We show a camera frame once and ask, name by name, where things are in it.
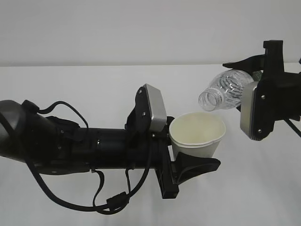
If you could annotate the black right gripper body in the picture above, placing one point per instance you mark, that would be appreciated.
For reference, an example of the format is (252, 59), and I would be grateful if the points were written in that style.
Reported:
(279, 91)

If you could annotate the clear water bottle green label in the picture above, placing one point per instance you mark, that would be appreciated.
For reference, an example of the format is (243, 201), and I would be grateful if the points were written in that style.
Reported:
(226, 89)

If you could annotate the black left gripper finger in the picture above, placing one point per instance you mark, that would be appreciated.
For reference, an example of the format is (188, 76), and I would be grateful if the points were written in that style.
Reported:
(186, 167)

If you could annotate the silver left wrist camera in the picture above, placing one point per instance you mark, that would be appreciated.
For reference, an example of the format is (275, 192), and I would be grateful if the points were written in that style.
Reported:
(150, 110)

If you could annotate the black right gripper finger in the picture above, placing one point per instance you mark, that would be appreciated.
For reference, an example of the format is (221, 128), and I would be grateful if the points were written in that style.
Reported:
(249, 65)

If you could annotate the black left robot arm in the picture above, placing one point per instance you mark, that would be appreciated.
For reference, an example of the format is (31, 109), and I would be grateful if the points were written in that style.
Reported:
(54, 146)

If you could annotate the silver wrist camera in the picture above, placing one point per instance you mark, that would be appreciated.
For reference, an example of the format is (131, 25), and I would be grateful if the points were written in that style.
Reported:
(256, 115)
(150, 110)

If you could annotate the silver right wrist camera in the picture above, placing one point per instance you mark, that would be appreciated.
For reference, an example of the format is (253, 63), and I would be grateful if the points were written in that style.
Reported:
(256, 115)

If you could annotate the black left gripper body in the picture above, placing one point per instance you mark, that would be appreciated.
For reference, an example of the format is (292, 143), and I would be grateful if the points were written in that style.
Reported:
(158, 158)

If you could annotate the white paper cup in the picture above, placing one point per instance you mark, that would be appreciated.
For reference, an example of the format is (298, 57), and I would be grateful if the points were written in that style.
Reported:
(196, 134)

